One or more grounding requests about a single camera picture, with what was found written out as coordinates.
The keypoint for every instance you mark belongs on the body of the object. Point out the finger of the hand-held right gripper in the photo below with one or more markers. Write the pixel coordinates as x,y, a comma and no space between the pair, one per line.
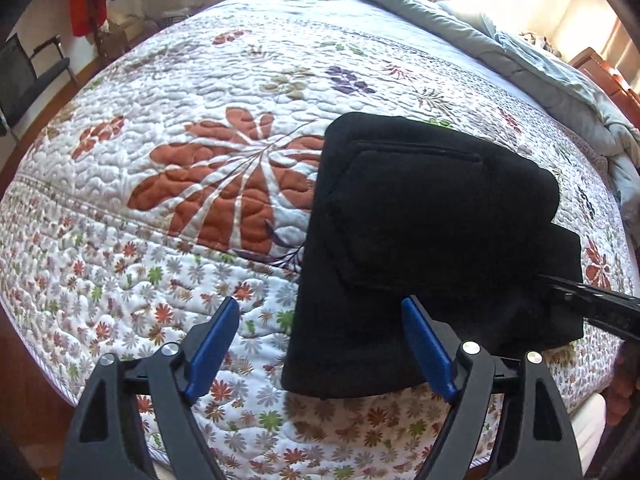
600,307

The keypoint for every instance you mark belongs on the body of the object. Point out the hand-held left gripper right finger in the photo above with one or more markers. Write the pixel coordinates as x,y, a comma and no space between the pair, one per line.
425,345

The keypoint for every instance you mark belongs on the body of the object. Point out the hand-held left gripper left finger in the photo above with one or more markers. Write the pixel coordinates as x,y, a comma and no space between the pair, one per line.
212,350

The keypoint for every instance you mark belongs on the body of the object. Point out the black pants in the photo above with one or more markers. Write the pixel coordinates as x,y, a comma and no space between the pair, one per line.
425,235

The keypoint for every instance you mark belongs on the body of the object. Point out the person's right hand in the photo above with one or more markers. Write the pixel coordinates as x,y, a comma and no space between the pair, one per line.
620,390

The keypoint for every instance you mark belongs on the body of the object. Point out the floral quilted bedspread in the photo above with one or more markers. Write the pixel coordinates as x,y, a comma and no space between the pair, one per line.
150,260

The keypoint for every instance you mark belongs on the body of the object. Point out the person's right leg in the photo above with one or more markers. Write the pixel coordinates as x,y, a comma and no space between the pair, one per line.
590,440

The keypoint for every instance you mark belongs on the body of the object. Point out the red wooden headboard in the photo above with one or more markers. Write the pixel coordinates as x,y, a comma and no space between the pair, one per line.
615,85

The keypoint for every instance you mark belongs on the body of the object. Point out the light blue comforter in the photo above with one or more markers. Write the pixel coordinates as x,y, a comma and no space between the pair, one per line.
525,70

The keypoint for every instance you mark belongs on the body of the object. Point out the small patterned cloth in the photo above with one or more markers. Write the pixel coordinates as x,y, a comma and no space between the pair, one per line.
540,41

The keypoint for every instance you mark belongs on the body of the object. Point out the black office chair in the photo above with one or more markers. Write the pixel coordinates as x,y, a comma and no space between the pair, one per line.
30,90

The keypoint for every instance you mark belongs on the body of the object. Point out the wooden coat rack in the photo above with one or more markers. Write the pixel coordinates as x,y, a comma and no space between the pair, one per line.
97,40

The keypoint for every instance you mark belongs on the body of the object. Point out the red bag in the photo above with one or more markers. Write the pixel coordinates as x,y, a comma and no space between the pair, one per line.
85,10

